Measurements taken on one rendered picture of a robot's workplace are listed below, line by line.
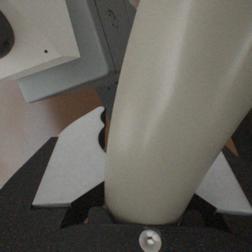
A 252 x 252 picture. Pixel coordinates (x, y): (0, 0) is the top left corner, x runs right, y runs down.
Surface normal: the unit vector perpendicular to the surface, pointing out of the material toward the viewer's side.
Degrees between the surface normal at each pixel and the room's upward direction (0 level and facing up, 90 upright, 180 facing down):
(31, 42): 47
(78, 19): 0
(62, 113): 0
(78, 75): 0
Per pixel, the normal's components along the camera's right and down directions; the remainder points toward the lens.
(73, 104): -0.33, 0.32
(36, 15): 0.92, -0.11
